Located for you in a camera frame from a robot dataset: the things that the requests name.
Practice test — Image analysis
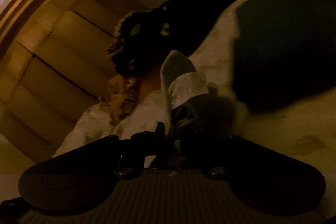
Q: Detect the pale blue towel cloth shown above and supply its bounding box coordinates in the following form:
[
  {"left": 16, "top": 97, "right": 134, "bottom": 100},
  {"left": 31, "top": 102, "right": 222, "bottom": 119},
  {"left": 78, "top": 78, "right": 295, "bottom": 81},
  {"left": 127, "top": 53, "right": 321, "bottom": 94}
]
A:
[{"left": 144, "top": 50, "right": 237, "bottom": 169}]

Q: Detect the dark clothes pile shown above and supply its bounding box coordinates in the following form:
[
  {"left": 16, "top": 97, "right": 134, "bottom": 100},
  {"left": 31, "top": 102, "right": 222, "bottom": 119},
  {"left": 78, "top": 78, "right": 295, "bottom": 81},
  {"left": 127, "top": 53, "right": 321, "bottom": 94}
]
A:
[{"left": 106, "top": 0, "right": 235, "bottom": 79}]

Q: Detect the floral white bed quilt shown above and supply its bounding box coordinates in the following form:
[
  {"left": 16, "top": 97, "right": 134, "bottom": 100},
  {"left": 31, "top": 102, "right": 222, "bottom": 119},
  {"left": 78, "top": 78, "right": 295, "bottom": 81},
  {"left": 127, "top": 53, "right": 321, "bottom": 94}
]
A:
[{"left": 56, "top": 0, "right": 335, "bottom": 214}]

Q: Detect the patterned yellow black blanket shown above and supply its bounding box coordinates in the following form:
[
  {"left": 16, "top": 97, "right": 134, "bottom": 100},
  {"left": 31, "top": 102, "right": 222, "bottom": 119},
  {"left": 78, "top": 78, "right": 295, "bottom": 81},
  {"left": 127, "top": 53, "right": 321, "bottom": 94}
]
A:
[{"left": 99, "top": 75, "right": 141, "bottom": 126}]

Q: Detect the dark folded cloth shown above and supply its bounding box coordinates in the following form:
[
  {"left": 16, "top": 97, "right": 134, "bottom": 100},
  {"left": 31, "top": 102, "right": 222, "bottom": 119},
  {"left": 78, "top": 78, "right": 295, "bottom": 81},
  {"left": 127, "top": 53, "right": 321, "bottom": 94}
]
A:
[{"left": 232, "top": 0, "right": 335, "bottom": 114}]

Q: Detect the wooden wardrobe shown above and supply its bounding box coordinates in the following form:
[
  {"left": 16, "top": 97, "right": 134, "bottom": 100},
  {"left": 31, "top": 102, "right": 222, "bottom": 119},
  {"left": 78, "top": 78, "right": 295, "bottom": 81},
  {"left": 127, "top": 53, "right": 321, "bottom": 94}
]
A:
[{"left": 1, "top": 0, "right": 141, "bottom": 162}]

